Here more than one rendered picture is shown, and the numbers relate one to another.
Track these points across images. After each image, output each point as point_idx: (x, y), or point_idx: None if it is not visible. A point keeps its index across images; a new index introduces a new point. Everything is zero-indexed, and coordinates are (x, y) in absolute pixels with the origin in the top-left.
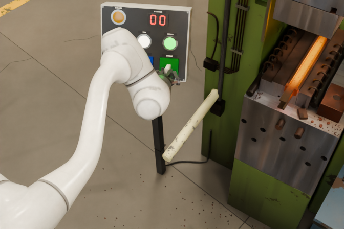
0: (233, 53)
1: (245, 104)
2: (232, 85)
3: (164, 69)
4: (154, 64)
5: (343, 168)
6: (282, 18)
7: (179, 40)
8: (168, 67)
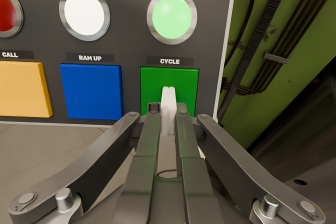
0: (267, 62)
1: (335, 165)
2: (241, 109)
3: (161, 110)
4: (125, 87)
5: None
6: None
7: (203, 5)
8: (172, 97)
